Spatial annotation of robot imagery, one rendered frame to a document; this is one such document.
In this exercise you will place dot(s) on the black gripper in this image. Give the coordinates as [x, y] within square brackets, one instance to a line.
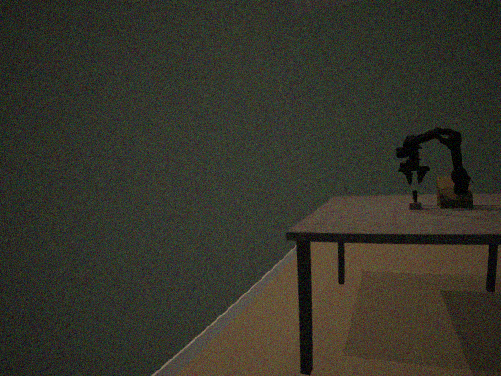
[414, 166]

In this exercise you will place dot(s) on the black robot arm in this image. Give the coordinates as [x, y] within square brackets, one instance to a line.
[459, 175]

